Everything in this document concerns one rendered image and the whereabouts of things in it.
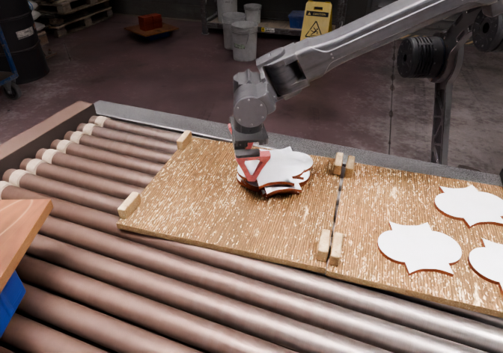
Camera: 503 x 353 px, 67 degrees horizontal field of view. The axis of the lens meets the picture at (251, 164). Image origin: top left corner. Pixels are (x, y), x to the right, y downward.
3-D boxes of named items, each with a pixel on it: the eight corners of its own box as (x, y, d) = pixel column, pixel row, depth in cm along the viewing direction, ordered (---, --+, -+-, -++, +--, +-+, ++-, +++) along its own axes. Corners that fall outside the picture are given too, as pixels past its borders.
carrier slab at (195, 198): (188, 140, 104) (188, 136, 103) (342, 164, 94) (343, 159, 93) (117, 229, 76) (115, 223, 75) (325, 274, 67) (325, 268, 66)
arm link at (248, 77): (263, 66, 72) (233, 66, 72) (265, 80, 67) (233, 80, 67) (262, 99, 76) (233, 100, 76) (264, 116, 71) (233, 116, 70)
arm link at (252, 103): (301, 84, 74) (282, 45, 69) (311, 111, 64) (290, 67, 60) (246, 111, 76) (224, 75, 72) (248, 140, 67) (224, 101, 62)
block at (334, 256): (332, 241, 71) (334, 230, 69) (342, 243, 70) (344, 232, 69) (327, 265, 66) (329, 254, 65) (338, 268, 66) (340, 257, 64)
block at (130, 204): (134, 200, 81) (132, 190, 79) (142, 202, 80) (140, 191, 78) (118, 219, 76) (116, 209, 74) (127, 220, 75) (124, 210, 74)
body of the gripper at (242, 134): (235, 149, 73) (234, 114, 69) (229, 123, 81) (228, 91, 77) (269, 146, 74) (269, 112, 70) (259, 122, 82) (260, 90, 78)
